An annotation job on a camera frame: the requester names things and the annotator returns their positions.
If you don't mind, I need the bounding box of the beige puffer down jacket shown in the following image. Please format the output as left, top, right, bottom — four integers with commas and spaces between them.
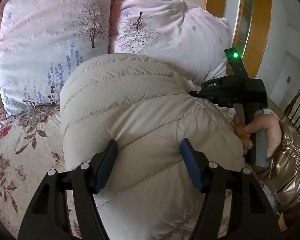
60, 54, 245, 239

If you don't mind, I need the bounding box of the person's right hand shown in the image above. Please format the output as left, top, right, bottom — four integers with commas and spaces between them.
232, 114, 282, 157

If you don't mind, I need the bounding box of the bronze shiny jacket sleeve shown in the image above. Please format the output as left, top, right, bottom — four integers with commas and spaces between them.
253, 122, 300, 224

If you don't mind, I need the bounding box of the floral beige quilt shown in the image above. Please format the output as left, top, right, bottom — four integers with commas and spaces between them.
0, 102, 278, 240

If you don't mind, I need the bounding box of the right pink tree pillow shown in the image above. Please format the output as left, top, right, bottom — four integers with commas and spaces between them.
109, 0, 231, 83

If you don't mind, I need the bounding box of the left floral pink pillow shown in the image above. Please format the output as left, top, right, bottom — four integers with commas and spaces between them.
0, 0, 111, 115

